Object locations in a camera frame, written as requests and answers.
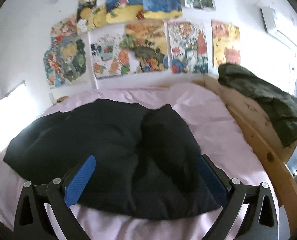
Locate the black jacket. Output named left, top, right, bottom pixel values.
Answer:
left=4, top=99, right=219, bottom=220

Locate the pink bed sheet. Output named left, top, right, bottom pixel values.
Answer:
left=0, top=83, right=270, bottom=239

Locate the dark green garment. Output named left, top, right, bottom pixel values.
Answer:
left=218, top=63, right=297, bottom=147

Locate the anime girl drawing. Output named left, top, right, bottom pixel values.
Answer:
left=43, top=37, right=88, bottom=89

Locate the orange juice drawing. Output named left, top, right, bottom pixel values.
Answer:
left=89, top=28, right=130, bottom=80

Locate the pig and chick drawing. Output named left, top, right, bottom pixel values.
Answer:
left=211, top=20, right=241, bottom=68

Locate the orange hair girl drawing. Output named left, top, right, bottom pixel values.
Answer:
left=50, top=14, right=77, bottom=45

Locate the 2024 dragon drawing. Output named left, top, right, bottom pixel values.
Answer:
left=167, top=21, right=208, bottom=74

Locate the white air conditioner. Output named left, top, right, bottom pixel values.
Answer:
left=261, top=7, right=297, bottom=51

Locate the whale landscape drawing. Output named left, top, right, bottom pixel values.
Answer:
left=123, top=20, right=168, bottom=73

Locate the moon and stars drawing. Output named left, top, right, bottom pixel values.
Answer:
left=76, top=0, right=106, bottom=35

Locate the blue underwater fish drawing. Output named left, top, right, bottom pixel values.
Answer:
left=105, top=0, right=143, bottom=24

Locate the pink jellyfish drawing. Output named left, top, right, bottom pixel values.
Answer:
left=142, top=0, right=183, bottom=20

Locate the wooden bed frame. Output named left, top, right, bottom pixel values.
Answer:
left=56, top=74, right=297, bottom=235

